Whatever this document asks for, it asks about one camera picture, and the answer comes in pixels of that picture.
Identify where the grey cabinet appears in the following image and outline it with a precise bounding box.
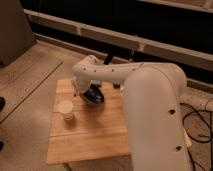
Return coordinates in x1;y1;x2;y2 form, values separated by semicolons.
0;0;36;66

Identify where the dark ceramic bowl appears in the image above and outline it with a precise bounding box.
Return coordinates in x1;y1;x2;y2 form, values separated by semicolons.
82;84;104;104

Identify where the black cable on floor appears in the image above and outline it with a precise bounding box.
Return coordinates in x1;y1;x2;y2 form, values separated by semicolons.
179;98;213;171

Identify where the small white cup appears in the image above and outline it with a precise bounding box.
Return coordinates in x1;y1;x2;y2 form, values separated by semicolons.
57;100;74;120

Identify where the white shelf rail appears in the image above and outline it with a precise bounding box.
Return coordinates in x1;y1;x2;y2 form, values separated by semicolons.
24;9;213;72

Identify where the wooden table board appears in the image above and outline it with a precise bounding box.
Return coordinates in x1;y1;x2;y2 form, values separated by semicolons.
47;79;129;164

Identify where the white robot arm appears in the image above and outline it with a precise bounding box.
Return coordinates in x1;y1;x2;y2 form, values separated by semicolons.
73;55;191;171

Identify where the small dark object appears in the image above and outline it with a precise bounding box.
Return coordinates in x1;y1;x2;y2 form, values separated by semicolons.
113;83;120;89

